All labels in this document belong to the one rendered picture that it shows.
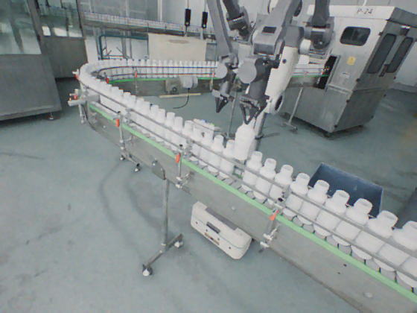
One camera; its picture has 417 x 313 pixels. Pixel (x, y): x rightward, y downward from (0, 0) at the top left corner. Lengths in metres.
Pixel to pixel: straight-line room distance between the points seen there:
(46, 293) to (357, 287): 1.69
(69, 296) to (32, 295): 0.21
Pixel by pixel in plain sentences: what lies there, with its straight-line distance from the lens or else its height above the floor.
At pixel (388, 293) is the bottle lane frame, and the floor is 0.96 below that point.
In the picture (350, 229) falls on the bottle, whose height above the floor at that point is 1.07.
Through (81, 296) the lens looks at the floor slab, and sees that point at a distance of 1.82.
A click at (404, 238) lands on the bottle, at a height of 1.13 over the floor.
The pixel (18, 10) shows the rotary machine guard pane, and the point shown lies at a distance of 3.77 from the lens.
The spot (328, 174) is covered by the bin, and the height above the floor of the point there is 0.90.
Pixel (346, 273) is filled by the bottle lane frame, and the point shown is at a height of 0.94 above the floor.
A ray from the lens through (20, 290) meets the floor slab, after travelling 1.98.
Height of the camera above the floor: 1.56
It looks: 32 degrees down
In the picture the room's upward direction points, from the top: 8 degrees clockwise
